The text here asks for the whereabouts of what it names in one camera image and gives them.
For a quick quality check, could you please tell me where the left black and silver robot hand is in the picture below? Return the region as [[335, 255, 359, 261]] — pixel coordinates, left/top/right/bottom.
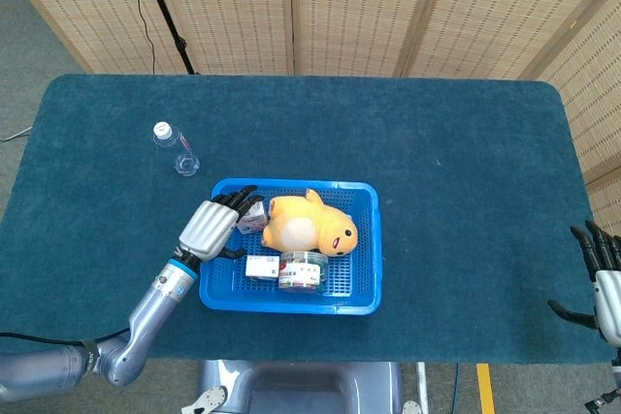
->
[[178, 184, 266, 263]]

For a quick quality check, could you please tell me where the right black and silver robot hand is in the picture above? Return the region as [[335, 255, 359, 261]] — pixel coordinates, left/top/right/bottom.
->
[[547, 219, 621, 347]]

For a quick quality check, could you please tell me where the small white carton box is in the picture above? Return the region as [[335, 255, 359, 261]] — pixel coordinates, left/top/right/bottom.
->
[[236, 200, 272, 236]]

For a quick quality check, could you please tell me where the small white purple juice box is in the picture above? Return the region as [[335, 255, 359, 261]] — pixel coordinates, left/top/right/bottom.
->
[[245, 254, 281, 281]]

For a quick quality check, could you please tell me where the small clear plastic bottle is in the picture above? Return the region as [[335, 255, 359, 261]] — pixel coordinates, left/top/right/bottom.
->
[[151, 121, 201, 177]]

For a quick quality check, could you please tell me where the yellow plush duck toy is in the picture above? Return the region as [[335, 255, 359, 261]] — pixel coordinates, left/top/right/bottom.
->
[[261, 187, 359, 258]]

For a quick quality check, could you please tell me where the clear jar of coloured clips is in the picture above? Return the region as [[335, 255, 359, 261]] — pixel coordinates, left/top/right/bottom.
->
[[277, 249, 330, 292]]

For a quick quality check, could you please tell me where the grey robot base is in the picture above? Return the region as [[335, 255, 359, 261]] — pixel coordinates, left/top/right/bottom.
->
[[198, 359, 404, 414]]

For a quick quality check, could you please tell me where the blue perforated plastic basket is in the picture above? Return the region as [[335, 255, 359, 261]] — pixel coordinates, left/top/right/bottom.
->
[[198, 177, 384, 317]]

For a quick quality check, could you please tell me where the yellow floor tape strip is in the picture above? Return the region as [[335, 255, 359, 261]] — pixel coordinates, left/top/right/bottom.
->
[[475, 363, 496, 414]]

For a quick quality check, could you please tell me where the dark blue table mat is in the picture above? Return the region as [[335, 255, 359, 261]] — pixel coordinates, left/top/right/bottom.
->
[[0, 73, 601, 366]]

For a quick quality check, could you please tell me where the white table leg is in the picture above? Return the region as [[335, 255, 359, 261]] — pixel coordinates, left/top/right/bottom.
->
[[415, 363, 430, 414]]

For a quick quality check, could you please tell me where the black tripod pole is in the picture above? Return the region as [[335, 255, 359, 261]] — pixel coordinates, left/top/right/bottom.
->
[[133, 0, 201, 76]]

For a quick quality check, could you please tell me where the large white metal bracket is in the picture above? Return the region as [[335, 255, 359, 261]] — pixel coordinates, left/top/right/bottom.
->
[[181, 384, 229, 414]]

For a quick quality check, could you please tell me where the blue floor cable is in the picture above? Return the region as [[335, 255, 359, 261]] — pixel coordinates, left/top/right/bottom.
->
[[450, 363, 461, 414]]

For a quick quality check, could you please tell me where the white floor cable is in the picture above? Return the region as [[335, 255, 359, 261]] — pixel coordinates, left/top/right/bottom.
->
[[0, 125, 33, 143]]

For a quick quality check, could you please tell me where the thin black hanging cable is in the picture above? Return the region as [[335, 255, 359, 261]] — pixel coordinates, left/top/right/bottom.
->
[[117, 0, 157, 75]]

